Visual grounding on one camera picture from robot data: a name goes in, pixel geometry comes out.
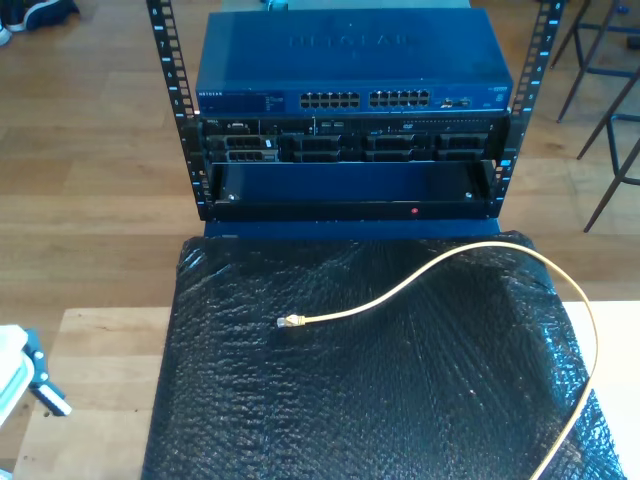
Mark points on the black rack server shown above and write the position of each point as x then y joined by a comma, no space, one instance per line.
350,145

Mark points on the black metal stool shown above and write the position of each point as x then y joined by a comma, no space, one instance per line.
600,29
625,118

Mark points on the blue rack tray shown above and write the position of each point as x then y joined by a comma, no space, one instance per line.
350,182

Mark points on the white sneaker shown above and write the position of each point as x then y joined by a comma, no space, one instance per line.
5,36

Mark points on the blue rack base plate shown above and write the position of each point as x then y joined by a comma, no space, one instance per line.
350,229

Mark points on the blue network switch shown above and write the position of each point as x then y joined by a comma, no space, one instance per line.
350,60

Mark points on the dark blue sneaker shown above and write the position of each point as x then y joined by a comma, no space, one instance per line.
50,12

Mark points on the black bubble-wrap mat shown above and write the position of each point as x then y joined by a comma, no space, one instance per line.
350,400

